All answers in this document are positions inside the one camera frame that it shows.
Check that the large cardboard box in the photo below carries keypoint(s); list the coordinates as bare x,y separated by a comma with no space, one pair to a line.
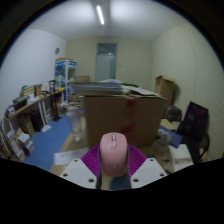
110,116

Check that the open cardboard box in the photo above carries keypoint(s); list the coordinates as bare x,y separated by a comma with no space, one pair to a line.
165,88

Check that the cluttered wooden desk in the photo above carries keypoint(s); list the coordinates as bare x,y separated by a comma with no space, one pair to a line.
25,105

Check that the round wall clock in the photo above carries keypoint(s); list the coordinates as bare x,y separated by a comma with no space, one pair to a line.
57,50

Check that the white shelf unit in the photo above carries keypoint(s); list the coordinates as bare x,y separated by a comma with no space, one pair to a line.
13,143

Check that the grey door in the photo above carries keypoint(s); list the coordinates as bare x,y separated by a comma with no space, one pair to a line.
106,65

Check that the tall cardboard box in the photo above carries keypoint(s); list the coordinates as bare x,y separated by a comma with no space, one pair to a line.
82,79

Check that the black floor stand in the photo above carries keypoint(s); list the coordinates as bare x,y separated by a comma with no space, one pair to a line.
55,103

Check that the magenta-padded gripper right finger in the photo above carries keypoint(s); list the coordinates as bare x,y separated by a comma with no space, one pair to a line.
148,171

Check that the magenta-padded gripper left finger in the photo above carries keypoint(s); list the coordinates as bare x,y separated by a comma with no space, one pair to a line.
78,171

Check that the ceiling tube light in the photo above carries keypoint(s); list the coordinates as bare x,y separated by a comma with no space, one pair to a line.
100,15

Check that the blue and white cabinet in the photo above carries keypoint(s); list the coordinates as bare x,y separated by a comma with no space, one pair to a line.
65,76

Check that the black bag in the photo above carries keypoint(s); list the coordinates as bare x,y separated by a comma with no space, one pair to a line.
195,121

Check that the pink computer mouse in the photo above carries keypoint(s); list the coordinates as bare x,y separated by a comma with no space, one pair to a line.
113,155

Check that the black box under desk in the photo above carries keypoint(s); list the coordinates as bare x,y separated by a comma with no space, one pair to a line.
37,120

